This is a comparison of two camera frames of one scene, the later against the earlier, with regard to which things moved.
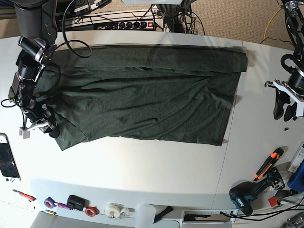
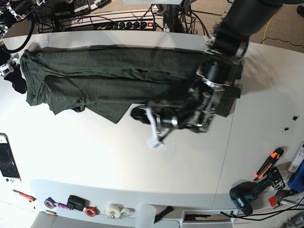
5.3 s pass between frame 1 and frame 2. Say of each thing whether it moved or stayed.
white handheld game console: stayed
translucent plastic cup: stayed
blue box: stayed
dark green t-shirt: moved
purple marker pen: stayed
